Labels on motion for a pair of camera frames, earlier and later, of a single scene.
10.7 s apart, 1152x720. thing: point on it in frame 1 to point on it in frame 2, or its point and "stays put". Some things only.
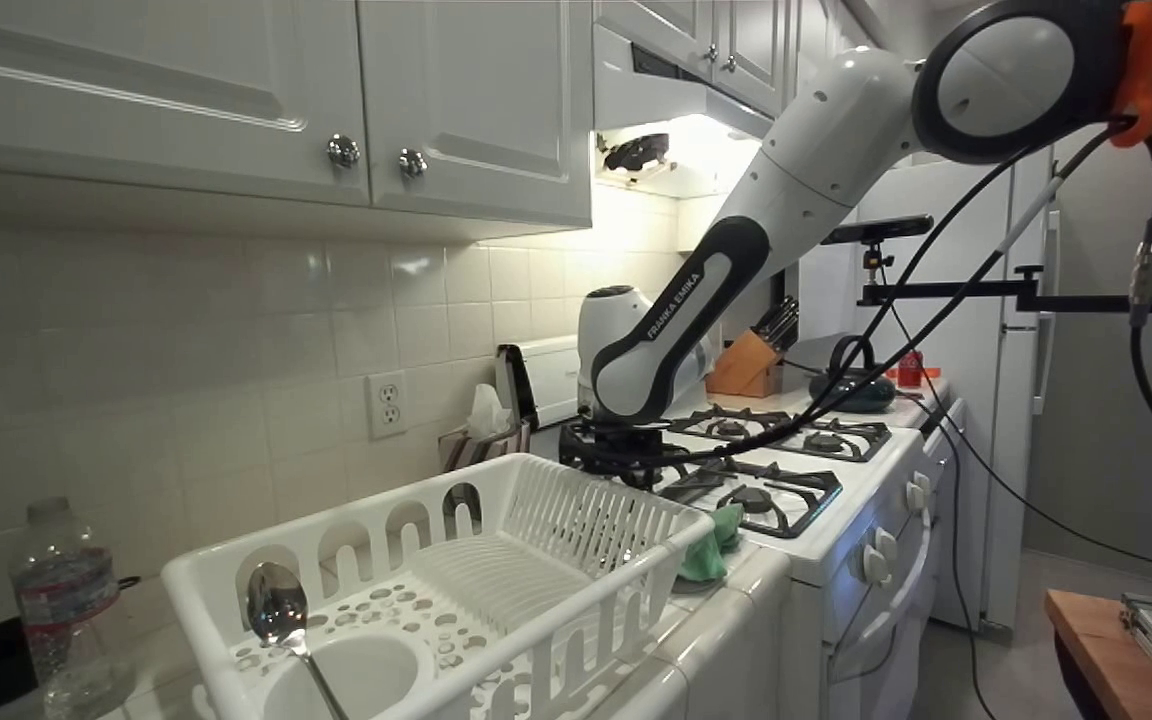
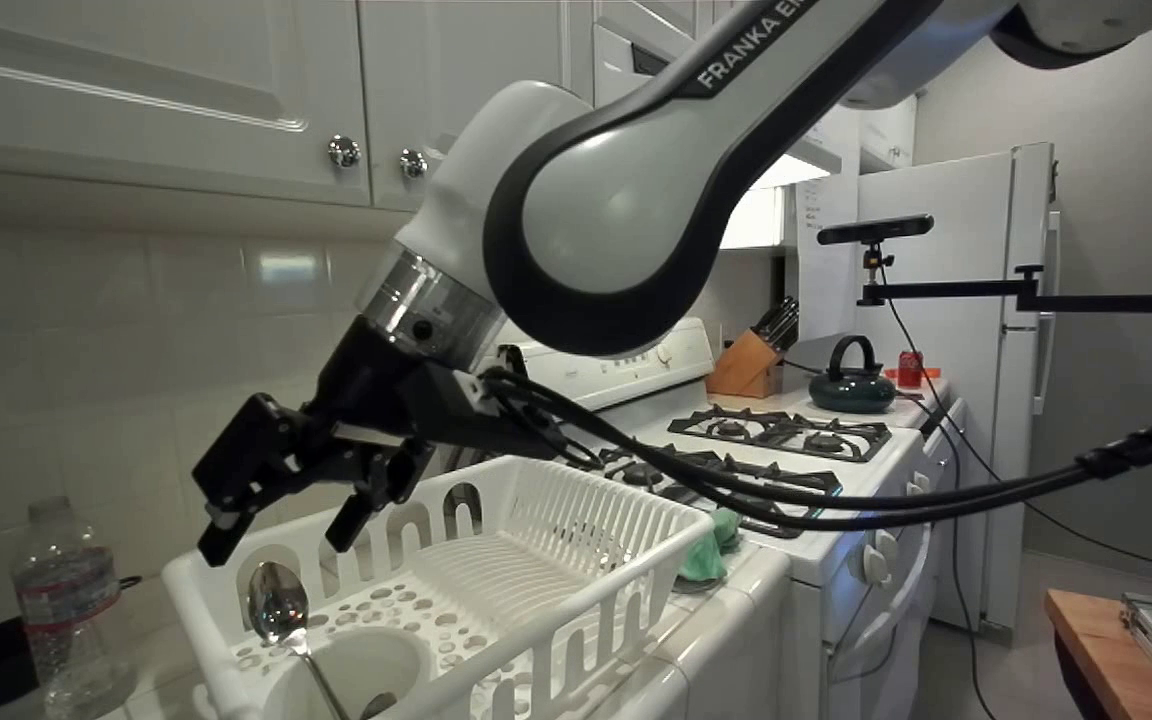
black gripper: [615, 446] to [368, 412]
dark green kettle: [832, 382] stays put
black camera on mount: [873, 233] stays put
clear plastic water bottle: [71, 616] stays put
